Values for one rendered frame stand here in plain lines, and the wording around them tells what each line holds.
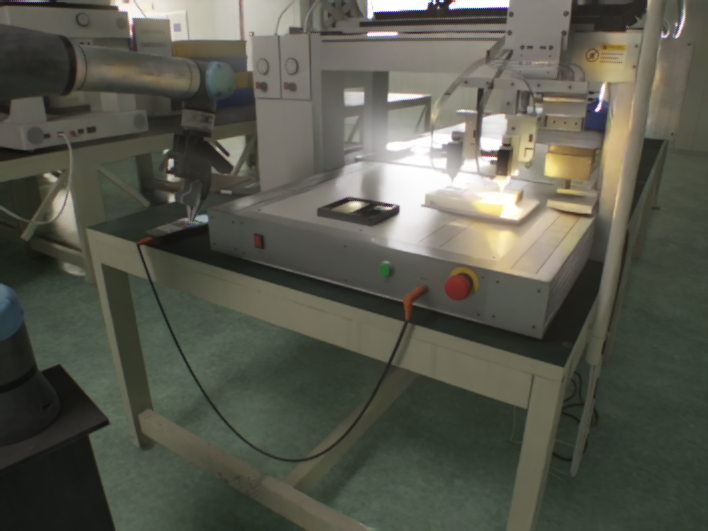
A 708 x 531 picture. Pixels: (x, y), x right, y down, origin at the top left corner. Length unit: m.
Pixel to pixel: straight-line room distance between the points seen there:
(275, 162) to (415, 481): 1.05
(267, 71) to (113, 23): 1.65
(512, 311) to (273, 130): 1.02
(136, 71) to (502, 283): 0.72
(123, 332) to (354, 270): 0.86
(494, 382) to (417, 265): 0.22
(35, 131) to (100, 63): 1.94
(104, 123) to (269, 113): 1.59
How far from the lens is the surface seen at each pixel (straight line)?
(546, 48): 1.07
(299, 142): 1.56
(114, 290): 1.55
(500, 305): 0.83
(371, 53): 1.34
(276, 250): 1.04
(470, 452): 1.76
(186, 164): 1.28
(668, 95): 1.45
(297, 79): 1.54
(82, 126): 3.02
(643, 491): 1.80
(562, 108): 1.07
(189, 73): 1.09
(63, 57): 0.94
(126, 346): 1.63
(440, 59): 1.26
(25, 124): 2.92
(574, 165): 1.24
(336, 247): 0.94
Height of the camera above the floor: 1.16
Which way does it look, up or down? 22 degrees down
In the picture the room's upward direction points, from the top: straight up
